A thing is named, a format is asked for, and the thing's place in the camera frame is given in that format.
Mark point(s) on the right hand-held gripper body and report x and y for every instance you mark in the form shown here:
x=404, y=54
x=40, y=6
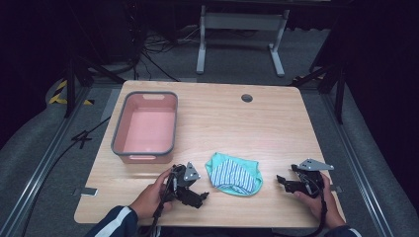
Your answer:
x=311, y=179

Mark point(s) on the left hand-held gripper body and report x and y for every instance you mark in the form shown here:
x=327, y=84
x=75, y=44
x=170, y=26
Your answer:
x=182, y=184

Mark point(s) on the teal striped cloth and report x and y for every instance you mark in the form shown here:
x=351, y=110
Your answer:
x=232, y=176

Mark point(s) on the pink plastic basin grey rim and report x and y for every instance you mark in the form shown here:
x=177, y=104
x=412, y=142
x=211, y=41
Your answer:
x=150, y=130

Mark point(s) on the person's right hand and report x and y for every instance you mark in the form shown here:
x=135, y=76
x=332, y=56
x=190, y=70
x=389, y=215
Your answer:
x=321, y=207

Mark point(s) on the person's left hand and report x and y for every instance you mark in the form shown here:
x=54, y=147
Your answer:
x=150, y=199

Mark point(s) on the black metal stand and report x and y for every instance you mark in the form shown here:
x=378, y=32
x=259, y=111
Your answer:
x=70, y=85
x=339, y=92

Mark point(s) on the black tape cross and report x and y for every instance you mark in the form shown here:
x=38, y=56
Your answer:
x=81, y=138

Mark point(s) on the yellow black hazard tape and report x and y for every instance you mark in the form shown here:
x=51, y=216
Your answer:
x=56, y=97

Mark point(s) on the grey metal table bracket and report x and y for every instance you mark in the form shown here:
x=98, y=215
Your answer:
x=86, y=191
x=336, y=188

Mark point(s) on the aluminium floor rail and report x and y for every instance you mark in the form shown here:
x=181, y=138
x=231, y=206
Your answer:
x=357, y=164
x=39, y=171

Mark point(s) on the white metal desk frame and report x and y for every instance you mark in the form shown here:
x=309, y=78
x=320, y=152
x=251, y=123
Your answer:
x=242, y=21

